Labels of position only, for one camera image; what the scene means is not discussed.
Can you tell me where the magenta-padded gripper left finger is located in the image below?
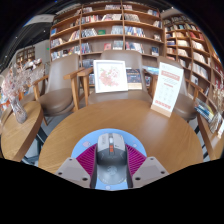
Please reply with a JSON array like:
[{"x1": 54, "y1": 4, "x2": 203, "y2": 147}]
[{"x1": 54, "y1": 143, "x2": 99, "y2": 190}]

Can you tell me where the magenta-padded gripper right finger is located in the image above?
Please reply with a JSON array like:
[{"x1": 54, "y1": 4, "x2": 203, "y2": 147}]
[{"x1": 125, "y1": 143, "x2": 170, "y2": 189}]

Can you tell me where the grey computer mouse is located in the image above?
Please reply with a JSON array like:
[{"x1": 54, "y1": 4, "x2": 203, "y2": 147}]
[{"x1": 95, "y1": 132, "x2": 130, "y2": 192}]

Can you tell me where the round blue mouse pad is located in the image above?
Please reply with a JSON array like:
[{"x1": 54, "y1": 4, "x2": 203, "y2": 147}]
[{"x1": 70, "y1": 128, "x2": 148, "y2": 192}]

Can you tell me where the white red sign, wooden base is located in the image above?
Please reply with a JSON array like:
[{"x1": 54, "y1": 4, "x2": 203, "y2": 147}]
[{"x1": 150, "y1": 61, "x2": 185, "y2": 119}]

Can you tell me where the dark book with picture cover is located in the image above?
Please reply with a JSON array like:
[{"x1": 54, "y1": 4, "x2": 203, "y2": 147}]
[{"x1": 125, "y1": 68, "x2": 144, "y2": 91}]

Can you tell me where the stack of light blue books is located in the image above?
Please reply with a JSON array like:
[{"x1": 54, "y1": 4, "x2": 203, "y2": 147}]
[{"x1": 143, "y1": 65, "x2": 160, "y2": 76}]

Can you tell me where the white framed flower picture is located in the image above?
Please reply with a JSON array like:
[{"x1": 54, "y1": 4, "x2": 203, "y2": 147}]
[{"x1": 92, "y1": 59, "x2": 129, "y2": 94}]

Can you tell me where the distant wooden bookshelf unit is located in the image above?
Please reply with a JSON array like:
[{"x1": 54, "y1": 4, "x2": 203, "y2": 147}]
[{"x1": 14, "y1": 45, "x2": 37, "y2": 69}]

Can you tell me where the wooden bookshelf unit, yellow poster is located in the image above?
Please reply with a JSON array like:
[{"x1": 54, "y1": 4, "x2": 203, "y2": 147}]
[{"x1": 163, "y1": 13, "x2": 224, "y2": 111}]

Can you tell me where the wide wooden bookshelf unit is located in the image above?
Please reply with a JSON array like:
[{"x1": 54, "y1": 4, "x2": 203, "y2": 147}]
[{"x1": 48, "y1": 1, "x2": 166, "y2": 68}]

